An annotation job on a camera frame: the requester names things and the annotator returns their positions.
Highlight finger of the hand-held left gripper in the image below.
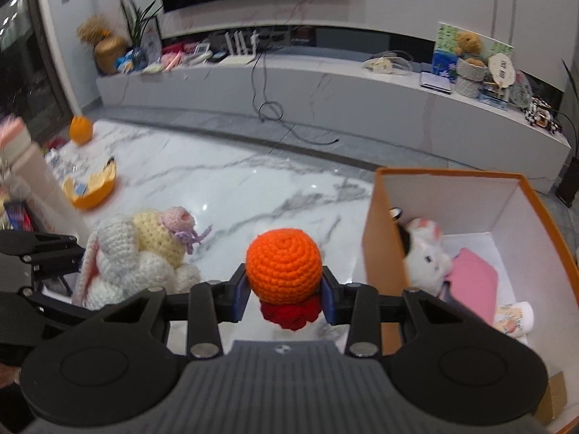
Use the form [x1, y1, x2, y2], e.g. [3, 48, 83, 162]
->
[0, 288, 98, 332]
[0, 230, 80, 264]

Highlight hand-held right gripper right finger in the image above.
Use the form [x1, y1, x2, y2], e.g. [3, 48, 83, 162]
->
[321, 267, 480, 358]

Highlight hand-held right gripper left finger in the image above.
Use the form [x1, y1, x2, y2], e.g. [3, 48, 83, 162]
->
[97, 264, 249, 361]

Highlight crochet orange fruit toy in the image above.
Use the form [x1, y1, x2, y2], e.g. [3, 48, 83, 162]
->
[245, 228, 324, 331]

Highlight large orange storage box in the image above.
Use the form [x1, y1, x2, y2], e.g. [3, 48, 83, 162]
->
[362, 167, 579, 426]

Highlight white crochet bunny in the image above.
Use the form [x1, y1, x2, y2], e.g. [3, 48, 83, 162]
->
[71, 207, 213, 310]

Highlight white plush bunny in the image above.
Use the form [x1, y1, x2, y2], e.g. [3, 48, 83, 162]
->
[398, 217, 453, 297]

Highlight pink wallet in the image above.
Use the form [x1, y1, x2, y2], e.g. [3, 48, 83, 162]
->
[445, 248, 499, 326]

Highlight white printed cup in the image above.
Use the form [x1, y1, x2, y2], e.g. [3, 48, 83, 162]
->
[494, 302, 535, 336]

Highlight brown cardboard box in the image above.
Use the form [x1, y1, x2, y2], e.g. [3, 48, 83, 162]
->
[534, 371, 567, 425]

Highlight tall white paper box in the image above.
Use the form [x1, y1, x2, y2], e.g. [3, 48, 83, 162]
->
[0, 118, 89, 245]

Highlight orange peel-shaped bowl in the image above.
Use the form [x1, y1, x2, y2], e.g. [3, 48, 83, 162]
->
[62, 157, 119, 210]

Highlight orange tangerine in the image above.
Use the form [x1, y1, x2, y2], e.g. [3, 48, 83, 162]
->
[69, 115, 94, 146]

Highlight gold vase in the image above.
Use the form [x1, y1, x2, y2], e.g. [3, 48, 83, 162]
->
[93, 36, 128, 75]

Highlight white marble media console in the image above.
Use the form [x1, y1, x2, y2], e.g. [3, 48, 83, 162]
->
[95, 45, 571, 195]

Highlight blue snack bag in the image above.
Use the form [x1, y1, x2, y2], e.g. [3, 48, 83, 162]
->
[115, 50, 148, 73]

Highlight dried flower bunch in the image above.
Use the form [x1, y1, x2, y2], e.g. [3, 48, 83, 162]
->
[77, 15, 111, 43]

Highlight pink items on console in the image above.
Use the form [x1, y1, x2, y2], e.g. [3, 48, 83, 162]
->
[160, 43, 186, 71]

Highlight potted plant blue vase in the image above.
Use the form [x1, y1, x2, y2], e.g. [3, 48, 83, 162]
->
[120, 0, 164, 61]

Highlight white router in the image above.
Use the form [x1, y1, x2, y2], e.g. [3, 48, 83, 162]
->
[219, 28, 261, 65]

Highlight silver laptop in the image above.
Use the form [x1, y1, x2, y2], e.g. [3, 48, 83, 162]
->
[420, 71, 453, 93]

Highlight white power strip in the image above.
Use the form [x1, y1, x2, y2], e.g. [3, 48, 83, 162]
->
[363, 50, 413, 74]

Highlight small white device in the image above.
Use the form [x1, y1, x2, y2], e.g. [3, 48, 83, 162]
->
[185, 43, 213, 64]

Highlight small blue box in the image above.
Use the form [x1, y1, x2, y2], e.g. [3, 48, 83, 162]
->
[479, 84, 510, 109]

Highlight floral painting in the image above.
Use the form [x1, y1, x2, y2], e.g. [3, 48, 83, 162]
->
[432, 22, 514, 84]

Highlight black white checkered toy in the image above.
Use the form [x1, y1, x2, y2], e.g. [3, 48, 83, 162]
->
[527, 97, 564, 135]

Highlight round paper fan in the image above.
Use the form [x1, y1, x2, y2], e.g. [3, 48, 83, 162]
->
[487, 53, 516, 100]

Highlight black cable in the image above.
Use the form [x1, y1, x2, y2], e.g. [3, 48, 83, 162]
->
[251, 52, 340, 146]

